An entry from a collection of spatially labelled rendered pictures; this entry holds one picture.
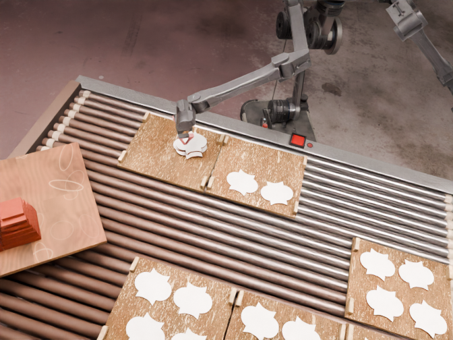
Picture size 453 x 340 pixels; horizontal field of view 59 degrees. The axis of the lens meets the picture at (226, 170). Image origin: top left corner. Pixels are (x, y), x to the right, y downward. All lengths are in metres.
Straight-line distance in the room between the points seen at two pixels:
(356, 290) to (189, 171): 0.86
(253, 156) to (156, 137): 0.47
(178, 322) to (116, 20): 3.34
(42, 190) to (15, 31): 2.80
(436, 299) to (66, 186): 1.54
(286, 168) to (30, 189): 1.11
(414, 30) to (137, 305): 1.50
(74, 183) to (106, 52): 2.38
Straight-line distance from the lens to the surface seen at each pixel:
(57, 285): 1.66
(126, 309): 1.56
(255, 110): 3.11
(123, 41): 4.07
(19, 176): 1.80
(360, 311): 1.69
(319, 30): 2.31
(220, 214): 1.74
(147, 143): 1.93
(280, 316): 1.59
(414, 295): 1.82
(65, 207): 1.66
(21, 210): 1.49
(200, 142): 1.89
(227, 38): 4.17
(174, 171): 1.83
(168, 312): 1.55
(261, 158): 1.92
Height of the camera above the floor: 2.42
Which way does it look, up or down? 54 degrees down
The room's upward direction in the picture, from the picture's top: 10 degrees clockwise
